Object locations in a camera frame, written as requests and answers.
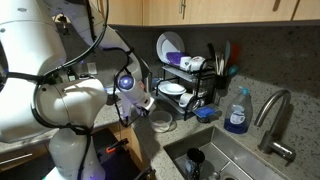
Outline white shallow plate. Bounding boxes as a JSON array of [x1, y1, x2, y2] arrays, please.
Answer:
[[158, 82, 187, 97]]

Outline white mug yellow print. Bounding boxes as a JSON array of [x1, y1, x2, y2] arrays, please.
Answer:
[[178, 92, 195, 108]]

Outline teal spatula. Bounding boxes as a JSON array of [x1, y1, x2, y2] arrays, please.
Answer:
[[223, 39, 232, 68]]

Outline black camera on stand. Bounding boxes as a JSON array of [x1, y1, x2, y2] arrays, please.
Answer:
[[53, 13, 73, 36]]

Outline white paper sheet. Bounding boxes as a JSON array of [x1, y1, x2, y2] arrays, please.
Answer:
[[104, 85, 119, 96]]

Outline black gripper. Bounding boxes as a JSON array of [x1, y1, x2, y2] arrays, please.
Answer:
[[131, 103, 151, 119]]

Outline white wall outlet plate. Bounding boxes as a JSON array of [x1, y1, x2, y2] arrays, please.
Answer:
[[87, 62, 98, 76]]

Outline black utensil holder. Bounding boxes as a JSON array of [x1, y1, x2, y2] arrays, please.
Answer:
[[214, 73, 233, 91]]

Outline teal utensil handle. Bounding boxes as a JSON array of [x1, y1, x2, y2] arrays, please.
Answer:
[[228, 64, 240, 77]]

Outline metal cabinet handle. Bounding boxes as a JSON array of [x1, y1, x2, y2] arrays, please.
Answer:
[[178, 0, 187, 20]]

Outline wooden base cabinet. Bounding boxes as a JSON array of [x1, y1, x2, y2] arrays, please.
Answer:
[[0, 121, 148, 180]]

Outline stainless steel sink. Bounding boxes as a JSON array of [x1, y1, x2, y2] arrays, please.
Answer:
[[163, 125, 291, 180]]

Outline large white round plate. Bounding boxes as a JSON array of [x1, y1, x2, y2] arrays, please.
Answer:
[[156, 31, 186, 64]]

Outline plain white mug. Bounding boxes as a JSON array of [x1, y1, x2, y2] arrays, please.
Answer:
[[179, 55, 193, 71]]

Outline white ceramic cup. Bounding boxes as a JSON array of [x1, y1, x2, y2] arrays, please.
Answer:
[[188, 55, 207, 73]]

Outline steel kitchen faucet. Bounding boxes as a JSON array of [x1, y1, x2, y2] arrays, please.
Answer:
[[254, 89, 297, 164]]

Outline blue sponge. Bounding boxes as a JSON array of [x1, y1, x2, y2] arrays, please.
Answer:
[[192, 103, 224, 124], [195, 106, 215, 118]]

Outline purple bowl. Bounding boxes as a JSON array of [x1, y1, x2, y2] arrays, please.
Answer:
[[165, 51, 186, 67]]

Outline black cup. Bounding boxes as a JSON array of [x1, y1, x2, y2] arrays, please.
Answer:
[[184, 147, 206, 180]]

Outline red black clamp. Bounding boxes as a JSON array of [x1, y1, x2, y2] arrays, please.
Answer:
[[105, 138, 130, 155]]

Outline blue dish soap bottle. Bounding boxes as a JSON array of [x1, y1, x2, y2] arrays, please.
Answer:
[[223, 86, 254, 135]]

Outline wooden spoon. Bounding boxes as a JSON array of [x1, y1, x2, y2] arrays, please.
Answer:
[[214, 53, 222, 76]]

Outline black spatula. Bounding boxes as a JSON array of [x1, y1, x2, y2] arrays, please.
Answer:
[[207, 42, 217, 65]]

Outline wooden wall cabinets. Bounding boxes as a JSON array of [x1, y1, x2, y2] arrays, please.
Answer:
[[88, 0, 320, 27]]

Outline red spatula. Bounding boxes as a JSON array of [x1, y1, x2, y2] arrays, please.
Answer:
[[229, 42, 242, 68]]

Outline wooden spatula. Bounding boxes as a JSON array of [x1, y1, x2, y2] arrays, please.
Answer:
[[219, 54, 226, 77]]

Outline black wire dish rack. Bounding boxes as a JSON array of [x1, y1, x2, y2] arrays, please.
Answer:
[[153, 58, 218, 122]]

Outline grey plastic drip tray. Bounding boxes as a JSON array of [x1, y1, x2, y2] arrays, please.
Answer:
[[163, 64, 201, 83], [159, 93, 188, 114]]

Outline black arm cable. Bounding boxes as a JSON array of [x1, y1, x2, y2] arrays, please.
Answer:
[[0, 0, 136, 180]]

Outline metal drawer handle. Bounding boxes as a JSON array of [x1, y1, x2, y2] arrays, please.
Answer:
[[0, 153, 34, 166]]

